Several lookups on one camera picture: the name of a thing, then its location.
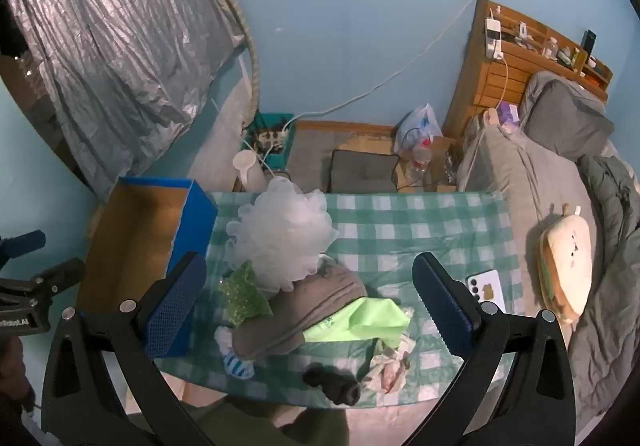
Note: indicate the green mesh scrubber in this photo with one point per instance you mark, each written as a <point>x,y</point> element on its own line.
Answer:
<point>242,296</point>

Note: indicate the blue cardboard box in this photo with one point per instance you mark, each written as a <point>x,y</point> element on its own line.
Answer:
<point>125,246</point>

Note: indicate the white power strip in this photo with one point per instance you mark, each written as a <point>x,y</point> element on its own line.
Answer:
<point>270,138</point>

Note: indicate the grey bed sheet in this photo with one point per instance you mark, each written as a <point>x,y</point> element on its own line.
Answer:
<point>520,186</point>

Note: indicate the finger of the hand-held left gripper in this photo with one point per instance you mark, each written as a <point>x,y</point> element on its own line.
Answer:
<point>62,272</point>
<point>25,242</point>

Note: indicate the white smartphone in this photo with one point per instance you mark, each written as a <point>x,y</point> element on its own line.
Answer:
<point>487,286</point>

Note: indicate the white mesh bath loofah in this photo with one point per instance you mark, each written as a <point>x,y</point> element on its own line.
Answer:
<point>280,231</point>

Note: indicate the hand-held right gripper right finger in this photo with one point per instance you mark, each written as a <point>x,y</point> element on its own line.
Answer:
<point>445,311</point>

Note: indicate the silver foil curtain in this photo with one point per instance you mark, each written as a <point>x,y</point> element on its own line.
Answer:
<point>125,26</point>

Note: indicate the clear red-capped plastic bottle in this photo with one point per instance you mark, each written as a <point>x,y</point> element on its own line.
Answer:
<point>422,153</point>

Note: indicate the purple tissue pack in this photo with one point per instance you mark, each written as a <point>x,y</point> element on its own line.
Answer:
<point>510,113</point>

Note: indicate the black sock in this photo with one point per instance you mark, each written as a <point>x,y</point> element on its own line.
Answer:
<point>335,383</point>

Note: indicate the light green cloth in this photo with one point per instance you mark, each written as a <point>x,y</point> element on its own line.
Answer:
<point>370,318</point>

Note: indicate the grey-green duvet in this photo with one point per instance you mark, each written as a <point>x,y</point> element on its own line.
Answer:
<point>615,206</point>

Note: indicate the grey pillow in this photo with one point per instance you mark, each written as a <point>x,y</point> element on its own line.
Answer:
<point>565,121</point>

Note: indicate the small brown cardboard box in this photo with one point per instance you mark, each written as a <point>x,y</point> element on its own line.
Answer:
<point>445,151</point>

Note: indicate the white plastic bag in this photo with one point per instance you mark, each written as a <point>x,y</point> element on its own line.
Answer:
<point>422,118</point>

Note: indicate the teal plastic basket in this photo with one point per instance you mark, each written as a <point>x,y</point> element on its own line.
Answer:
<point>282,153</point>

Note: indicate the wooden headboard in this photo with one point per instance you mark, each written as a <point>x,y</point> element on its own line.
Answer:
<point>480,86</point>

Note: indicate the crumpled floral cloth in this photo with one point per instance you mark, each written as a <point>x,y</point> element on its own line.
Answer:
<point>387,371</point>

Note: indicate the black phone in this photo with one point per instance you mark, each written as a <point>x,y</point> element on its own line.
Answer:
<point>589,42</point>

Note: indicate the blue striped white sock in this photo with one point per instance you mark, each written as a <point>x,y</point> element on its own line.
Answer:
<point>237,363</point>

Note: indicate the grey floor cushion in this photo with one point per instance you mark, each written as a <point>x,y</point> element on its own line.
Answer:
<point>362,171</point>

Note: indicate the toast-shaped plush toy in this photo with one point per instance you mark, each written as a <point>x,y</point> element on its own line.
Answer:
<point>567,266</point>

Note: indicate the green white checked cloth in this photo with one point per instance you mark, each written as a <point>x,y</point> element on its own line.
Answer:
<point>400,226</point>

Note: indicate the small clear bottle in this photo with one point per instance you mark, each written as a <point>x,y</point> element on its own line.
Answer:
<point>551,48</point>

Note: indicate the white wall charger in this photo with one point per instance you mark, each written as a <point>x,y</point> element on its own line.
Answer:
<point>492,38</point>

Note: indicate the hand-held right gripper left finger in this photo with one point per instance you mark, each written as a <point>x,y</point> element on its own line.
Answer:
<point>170,311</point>

